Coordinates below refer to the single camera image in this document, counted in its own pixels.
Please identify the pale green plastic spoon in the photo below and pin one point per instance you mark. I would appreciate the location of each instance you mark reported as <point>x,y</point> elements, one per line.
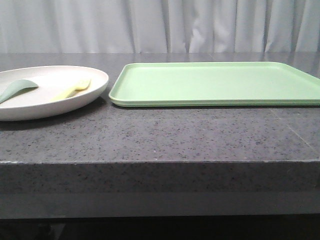
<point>16,88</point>

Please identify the light green plastic tray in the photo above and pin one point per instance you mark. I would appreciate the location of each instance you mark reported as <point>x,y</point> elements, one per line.
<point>221,84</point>

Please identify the white round plate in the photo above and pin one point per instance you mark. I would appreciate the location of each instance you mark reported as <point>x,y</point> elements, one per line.
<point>51,81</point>

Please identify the yellow plastic fork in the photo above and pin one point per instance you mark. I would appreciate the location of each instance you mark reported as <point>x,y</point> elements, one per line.
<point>70,91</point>

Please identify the white pleated curtain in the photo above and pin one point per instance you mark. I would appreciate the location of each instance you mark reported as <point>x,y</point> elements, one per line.
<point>159,26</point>

